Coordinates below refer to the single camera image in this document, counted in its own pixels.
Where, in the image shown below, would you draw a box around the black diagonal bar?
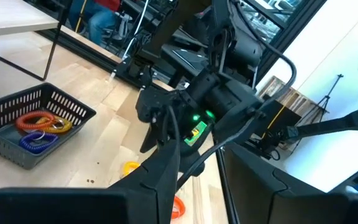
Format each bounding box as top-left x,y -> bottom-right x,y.
286,107 -> 358,139

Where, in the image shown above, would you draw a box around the black aluminium table frame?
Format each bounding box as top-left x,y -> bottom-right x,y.
23,0 -> 180,93

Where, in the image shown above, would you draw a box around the person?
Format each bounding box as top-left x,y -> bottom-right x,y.
68,0 -> 121,47

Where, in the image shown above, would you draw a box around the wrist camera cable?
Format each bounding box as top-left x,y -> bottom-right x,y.
162,104 -> 262,191
233,0 -> 298,125

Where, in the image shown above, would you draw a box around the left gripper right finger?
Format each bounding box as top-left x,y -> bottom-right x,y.
224,143 -> 358,224

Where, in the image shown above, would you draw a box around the green plastic mesh basket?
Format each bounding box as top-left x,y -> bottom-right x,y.
183,120 -> 208,147

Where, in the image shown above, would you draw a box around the wooden pallet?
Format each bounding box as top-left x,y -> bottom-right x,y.
255,75 -> 329,116

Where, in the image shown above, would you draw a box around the hanging yellow cable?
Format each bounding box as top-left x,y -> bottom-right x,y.
75,0 -> 88,34

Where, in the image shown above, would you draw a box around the wooden riser shelf black legs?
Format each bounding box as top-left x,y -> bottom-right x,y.
0,0 -> 70,82

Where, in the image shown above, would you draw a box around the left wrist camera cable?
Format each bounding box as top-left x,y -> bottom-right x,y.
162,104 -> 262,191

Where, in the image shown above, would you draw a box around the purple coil wrist keychain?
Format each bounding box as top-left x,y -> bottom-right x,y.
18,130 -> 60,154

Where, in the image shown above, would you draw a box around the orange coil wrist keychain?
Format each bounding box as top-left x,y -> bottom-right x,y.
122,161 -> 141,178
35,115 -> 73,135

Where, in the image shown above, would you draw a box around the black plastic mesh basket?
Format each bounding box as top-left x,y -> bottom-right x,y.
0,82 -> 98,170

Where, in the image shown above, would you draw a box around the black front rail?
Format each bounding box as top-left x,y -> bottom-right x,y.
214,148 -> 241,224

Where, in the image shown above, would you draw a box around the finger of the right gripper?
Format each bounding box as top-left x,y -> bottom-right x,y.
180,146 -> 206,175
140,123 -> 167,153

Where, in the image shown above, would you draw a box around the yellow floor cable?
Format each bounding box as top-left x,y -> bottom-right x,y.
260,105 -> 287,140

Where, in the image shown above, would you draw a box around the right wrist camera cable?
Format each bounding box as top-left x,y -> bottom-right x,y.
233,0 -> 298,125

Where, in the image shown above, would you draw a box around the red coil wrist keychain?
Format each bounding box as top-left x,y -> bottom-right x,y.
170,195 -> 186,220
14,110 -> 57,131

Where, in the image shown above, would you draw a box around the white cable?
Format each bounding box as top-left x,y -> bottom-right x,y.
109,0 -> 150,82

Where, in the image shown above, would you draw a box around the black tripod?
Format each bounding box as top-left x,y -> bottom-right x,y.
309,73 -> 344,123

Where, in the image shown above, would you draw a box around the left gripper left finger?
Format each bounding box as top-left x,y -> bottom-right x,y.
0,139 -> 181,224

